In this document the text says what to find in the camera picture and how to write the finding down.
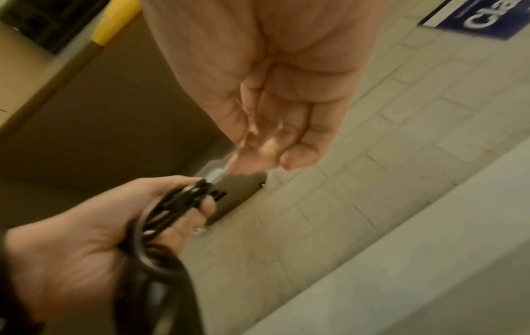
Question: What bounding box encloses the brown door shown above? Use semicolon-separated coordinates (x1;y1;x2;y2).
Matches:
0;19;239;230

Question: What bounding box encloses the grey metal door lock plate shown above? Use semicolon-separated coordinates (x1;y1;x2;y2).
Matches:
194;156;268;226

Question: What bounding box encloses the blue and white sign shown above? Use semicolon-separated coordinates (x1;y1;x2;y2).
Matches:
417;0;530;41

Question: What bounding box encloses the dark glass panel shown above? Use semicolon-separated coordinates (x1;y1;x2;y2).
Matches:
0;0;112;55

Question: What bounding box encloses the person's right hand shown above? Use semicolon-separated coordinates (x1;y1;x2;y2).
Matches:
140;0;383;174

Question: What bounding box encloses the black strap with ring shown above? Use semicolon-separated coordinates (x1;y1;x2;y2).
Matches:
113;179;227;335

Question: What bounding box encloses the person's left forearm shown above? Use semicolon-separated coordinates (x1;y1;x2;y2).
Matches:
0;228;47;335

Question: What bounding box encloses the person's left hand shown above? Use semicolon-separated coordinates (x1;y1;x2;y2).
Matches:
3;175;219;324

